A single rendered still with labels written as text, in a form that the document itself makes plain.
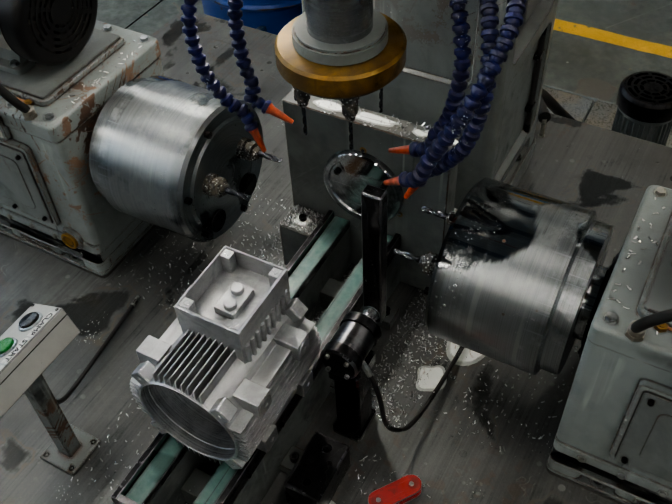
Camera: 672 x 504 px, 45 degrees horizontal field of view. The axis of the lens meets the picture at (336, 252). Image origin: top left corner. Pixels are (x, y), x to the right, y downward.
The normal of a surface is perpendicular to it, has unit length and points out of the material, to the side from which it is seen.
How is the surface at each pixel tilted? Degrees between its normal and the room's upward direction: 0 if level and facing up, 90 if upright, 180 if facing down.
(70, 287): 0
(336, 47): 0
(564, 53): 0
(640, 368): 90
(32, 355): 69
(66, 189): 90
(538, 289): 43
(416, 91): 90
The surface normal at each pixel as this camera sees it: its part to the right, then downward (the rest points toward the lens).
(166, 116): -0.18, -0.45
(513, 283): -0.37, 0.02
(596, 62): -0.04, -0.68
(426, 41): -0.48, 0.66
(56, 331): 0.80, 0.06
